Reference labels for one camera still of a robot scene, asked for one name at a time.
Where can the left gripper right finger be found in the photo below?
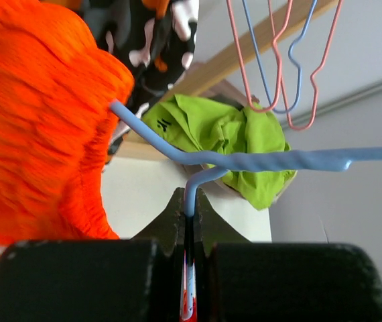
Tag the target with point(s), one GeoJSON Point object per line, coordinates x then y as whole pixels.
{"type": "Point", "coordinates": [240, 280]}

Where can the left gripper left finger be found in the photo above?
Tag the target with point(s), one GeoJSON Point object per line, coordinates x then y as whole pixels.
{"type": "Point", "coordinates": [137, 279]}

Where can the blue hanger of orange shorts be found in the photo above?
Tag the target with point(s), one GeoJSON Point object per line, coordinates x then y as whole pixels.
{"type": "Point", "coordinates": [335, 160]}

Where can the lime green shorts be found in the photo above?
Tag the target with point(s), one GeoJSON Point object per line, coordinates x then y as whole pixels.
{"type": "Point", "coordinates": [193, 124]}

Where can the blue wire hanger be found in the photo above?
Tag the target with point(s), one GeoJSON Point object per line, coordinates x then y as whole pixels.
{"type": "Point", "coordinates": [278, 100]}

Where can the pink wire hanger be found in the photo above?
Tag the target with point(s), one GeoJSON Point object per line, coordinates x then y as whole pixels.
{"type": "Point", "coordinates": [316, 72]}

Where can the pink hanger of green shorts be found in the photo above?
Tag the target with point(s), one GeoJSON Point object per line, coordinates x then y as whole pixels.
{"type": "Point", "coordinates": [259, 13]}

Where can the patterned black orange shorts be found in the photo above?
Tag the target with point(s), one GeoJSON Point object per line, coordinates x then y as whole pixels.
{"type": "Point", "coordinates": [155, 40]}

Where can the wooden clothes rack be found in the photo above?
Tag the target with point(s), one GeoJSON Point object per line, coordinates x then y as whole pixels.
{"type": "Point", "coordinates": [227, 61]}

